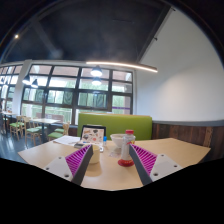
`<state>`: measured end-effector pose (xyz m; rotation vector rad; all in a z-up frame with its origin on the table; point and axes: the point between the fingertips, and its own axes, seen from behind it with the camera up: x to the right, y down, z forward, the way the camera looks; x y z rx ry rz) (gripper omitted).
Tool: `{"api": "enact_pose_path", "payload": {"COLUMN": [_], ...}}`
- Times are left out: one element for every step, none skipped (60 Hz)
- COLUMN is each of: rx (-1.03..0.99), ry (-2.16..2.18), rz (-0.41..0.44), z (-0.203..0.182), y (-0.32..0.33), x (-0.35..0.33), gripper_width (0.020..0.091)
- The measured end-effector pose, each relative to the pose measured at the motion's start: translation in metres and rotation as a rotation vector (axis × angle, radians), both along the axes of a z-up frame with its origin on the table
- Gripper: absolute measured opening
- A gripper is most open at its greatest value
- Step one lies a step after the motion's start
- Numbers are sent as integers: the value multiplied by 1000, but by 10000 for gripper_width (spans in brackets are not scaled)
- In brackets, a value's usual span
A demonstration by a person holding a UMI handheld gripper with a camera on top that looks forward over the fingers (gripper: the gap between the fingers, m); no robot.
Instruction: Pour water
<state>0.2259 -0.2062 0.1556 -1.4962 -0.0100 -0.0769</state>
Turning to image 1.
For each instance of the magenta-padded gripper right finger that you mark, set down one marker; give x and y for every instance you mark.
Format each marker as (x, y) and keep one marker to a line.
(163, 165)

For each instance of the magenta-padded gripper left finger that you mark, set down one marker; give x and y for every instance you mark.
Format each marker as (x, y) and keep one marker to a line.
(61, 166)

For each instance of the red-capped drink bottle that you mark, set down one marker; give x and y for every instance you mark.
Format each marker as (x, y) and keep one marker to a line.
(126, 148)

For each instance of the white paper sheet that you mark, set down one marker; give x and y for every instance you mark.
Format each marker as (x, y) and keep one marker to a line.
(66, 140)

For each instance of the flat round red coaster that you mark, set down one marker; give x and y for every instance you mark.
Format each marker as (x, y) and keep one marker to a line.
(125, 163)

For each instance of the sticker-covered black laptop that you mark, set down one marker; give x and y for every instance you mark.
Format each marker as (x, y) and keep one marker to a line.
(93, 135)

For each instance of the group of green-seated wooden chairs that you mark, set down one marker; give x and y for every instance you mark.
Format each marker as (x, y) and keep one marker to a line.
(31, 130)

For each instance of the wooden dining table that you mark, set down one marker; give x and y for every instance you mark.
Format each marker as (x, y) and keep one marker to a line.
(45, 120)

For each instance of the small blue-capped bottle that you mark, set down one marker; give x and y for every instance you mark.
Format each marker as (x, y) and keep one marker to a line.
(105, 141)

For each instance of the white bowl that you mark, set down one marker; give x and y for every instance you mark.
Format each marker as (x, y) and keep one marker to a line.
(116, 139)

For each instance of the green bench backrest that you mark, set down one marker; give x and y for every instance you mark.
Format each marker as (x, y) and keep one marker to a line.
(113, 124)

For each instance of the group of pendant lamps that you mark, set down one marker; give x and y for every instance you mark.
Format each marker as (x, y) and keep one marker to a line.
(96, 71)

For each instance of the long linear ceiling light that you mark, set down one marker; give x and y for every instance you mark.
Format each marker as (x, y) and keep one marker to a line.
(123, 65)

